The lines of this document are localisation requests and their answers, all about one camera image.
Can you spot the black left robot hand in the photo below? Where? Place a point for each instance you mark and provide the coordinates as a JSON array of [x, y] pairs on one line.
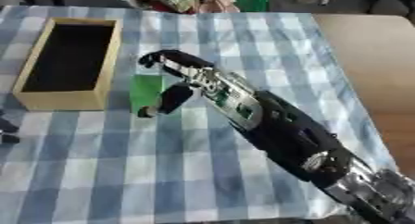
[[7, 130]]

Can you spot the green rectangular block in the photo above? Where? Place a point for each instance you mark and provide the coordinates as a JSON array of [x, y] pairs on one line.
[[146, 89]]

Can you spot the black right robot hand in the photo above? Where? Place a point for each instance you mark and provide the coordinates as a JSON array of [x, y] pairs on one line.
[[181, 62]]

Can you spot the tan cardboard box black inside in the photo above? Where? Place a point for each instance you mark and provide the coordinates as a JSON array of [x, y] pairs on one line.
[[67, 62]]

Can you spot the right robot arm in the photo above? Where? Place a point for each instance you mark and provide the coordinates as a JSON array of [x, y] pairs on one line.
[[281, 122]]

